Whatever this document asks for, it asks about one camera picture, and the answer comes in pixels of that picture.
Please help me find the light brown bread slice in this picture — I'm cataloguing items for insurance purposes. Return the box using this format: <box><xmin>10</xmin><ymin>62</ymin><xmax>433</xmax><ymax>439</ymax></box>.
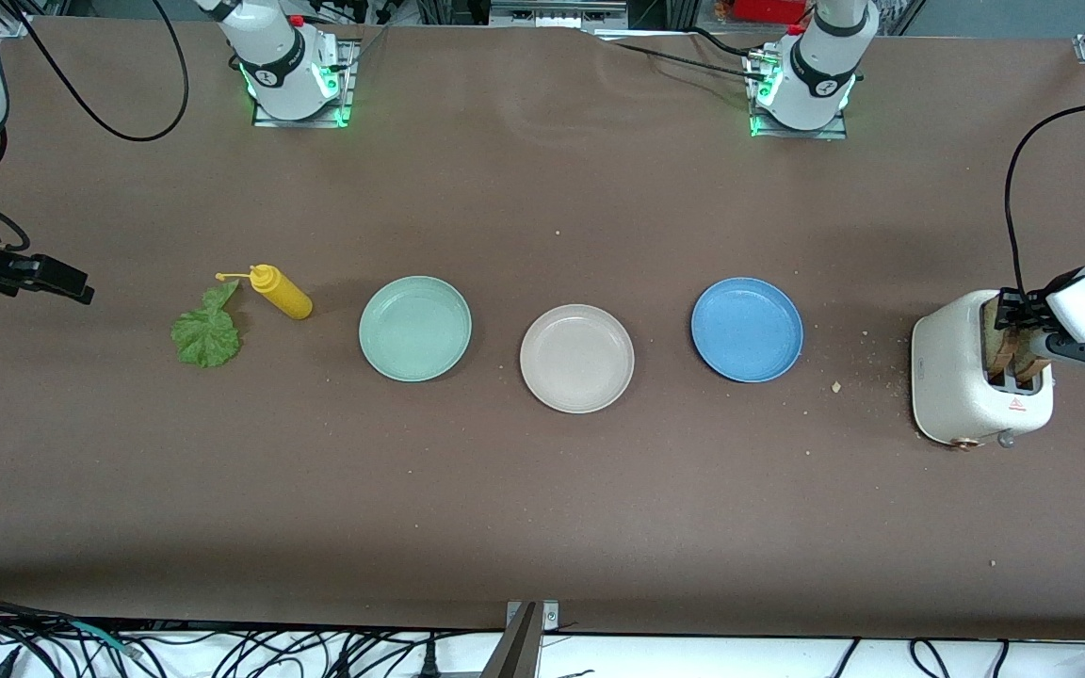
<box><xmin>982</xmin><ymin>299</ymin><xmax>1024</xmax><ymax>375</ymax></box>

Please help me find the green lettuce leaf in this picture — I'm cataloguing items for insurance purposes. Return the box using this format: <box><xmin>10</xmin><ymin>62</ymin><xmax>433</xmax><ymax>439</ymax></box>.
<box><xmin>170</xmin><ymin>279</ymin><xmax>243</xmax><ymax>368</ymax></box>

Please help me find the yellow mustard squeeze bottle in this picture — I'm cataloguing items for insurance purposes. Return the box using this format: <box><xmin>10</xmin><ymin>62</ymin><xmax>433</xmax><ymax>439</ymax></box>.
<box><xmin>215</xmin><ymin>264</ymin><xmax>314</xmax><ymax>321</ymax></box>

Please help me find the blue plate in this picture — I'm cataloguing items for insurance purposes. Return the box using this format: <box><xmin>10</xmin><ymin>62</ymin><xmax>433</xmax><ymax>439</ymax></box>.
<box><xmin>690</xmin><ymin>277</ymin><xmax>804</xmax><ymax>383</ymax></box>

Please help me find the mint green plate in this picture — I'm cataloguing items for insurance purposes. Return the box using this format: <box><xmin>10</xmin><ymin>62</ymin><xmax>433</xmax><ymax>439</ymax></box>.
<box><xmin>359</xmin><ymin>275</ymin><xmax>473</xmax><ymax>383</ymax></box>

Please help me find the beige plate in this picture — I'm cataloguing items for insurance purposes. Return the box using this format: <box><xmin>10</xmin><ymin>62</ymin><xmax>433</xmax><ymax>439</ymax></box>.
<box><xmin>519</xmin><ymin>303</ymin><xmax>636</xmax><ymax>414</ymax></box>

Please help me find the dark crust bread slice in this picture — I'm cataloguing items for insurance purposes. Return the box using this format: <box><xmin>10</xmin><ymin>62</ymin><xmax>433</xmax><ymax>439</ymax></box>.
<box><xmin>1015</xmin><ymin>331</ymin><xmax>1058</xmax><ymax>382</ymax></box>

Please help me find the white toaster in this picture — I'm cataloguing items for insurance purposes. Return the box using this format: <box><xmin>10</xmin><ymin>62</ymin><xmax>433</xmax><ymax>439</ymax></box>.
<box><xmin>912</xmin><ymin>289</ymin><xmax>1055</xmax><ymax>450</ymax></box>

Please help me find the red box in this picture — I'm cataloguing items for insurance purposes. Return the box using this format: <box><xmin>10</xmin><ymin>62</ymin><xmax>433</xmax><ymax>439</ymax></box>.
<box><xmin>729</xmin><ymin>0</ymin><xmax>812</xmax><ymax>24</ymax></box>

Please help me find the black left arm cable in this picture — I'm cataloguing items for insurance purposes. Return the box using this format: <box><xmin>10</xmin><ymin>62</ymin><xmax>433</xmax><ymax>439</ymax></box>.
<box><xmin>1004</xmin><ymin>102</ymin><xmax>1085</xmax><ymax>298</ymax></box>

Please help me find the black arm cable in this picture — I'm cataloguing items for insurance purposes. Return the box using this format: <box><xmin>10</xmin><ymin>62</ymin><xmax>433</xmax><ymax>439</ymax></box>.
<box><xmin>1004</xmin><ymin>102</ymin><xmax>1085</xmax><ymax>298</ymax></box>
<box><xmin>0</xmin><ymin>0</ymin><xmax>189</xmax><ymax>250</ymax></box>

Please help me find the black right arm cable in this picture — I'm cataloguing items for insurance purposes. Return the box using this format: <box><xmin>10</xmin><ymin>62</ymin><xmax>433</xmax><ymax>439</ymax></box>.
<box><xmin>0</xmin><ymin>0</ymin><xmax>189</xmax><ymax>250</ymax></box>

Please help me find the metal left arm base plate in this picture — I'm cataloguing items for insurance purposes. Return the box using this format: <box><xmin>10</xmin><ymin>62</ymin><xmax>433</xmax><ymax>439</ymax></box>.
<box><xmin>748</xmin><ymin>47</ymin><xmax>850</xmax><ymax>140</ymax></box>

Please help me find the teal floor cable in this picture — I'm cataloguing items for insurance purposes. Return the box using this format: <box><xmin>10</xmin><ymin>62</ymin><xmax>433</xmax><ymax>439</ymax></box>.
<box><xmin>67</xmin><ymin>620</ymin><xmax>143</xmax><ymax>657</ymax></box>

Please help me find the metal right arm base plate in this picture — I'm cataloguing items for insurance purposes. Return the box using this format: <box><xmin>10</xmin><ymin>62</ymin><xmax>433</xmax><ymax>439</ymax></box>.
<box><xmin>252</xmin><ymin>38</ymin><xmax>356</xmax><ymax>128</ymax></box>

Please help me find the black base cable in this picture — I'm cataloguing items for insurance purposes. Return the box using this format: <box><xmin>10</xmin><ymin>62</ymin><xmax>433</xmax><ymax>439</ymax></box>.
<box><xmin>688</xmin><ymin>25</ymin><xmax>758</xmax><ymax>57</ymax></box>
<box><xmin>610</xmin><ymin>40</ymin><xmax>758</xmax><ymax>80</ymax></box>

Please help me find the grey metal frame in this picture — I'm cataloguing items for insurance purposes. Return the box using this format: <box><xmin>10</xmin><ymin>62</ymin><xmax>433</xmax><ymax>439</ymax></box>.
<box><xmin>489</xmin><ymin>0</ymin><xmax>630</xmax><ymax>29</ymax></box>

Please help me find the aluminium profile post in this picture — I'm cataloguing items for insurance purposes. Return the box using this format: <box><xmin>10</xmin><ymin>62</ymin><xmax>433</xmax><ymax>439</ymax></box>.
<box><xmin>481</xmin><ymin>600</ymin><xmax>560</xmax><ymax>678</ymax></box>

